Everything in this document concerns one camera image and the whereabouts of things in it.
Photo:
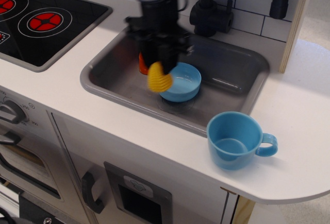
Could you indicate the black toy stovetop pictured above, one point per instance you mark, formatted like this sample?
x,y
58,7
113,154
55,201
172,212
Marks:
x,y
37,33

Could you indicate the toy oven door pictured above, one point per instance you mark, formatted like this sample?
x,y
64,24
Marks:
x,y
24,162

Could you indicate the orange toy carrot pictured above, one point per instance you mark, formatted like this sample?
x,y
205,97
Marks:
x,y
142,67

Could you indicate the grey oven knob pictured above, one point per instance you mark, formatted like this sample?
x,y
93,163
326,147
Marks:
x,y
12,113

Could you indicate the grey dishwasher panel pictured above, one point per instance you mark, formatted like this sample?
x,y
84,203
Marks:
x,y
139,198

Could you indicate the black cabinet door handle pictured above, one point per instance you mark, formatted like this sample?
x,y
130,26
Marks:
x,y
87,183

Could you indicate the grey toy sink basin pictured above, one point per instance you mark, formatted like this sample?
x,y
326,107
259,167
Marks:
x,y
232,78

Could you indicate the blue plastic cup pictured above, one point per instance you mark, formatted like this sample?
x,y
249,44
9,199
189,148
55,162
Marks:
x,y
235,138

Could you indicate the wooden side post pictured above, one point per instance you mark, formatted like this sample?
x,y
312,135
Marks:
x,y
293,33

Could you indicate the light blue bowl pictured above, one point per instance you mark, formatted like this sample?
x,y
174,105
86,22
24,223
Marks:
x,y
186,83

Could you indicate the yellow toy corn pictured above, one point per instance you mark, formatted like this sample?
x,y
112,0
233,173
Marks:
x,y
157,80

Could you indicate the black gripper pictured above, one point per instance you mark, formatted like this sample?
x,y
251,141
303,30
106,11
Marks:
x,y
158,23

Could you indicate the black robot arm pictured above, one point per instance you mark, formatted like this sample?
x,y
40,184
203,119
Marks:
x,y
158,33

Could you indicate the black toy faucet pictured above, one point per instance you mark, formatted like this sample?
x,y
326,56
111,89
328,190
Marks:
x,y
208,19

